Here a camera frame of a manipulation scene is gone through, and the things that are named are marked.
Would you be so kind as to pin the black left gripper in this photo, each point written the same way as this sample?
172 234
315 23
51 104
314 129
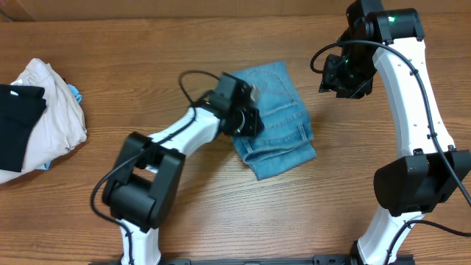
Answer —
254 127

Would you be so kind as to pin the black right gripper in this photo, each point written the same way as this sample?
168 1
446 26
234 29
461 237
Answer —
331 82

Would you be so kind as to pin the light blue denim jeans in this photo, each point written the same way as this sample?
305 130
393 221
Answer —
285 141

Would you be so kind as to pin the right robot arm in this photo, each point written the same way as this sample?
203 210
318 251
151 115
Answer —
428 167

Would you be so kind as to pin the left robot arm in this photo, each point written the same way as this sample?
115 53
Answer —
141 187

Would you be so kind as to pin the folded cream white garment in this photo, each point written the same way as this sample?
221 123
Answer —
60 129

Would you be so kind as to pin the folded black garment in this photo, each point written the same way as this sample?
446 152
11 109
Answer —
21 109

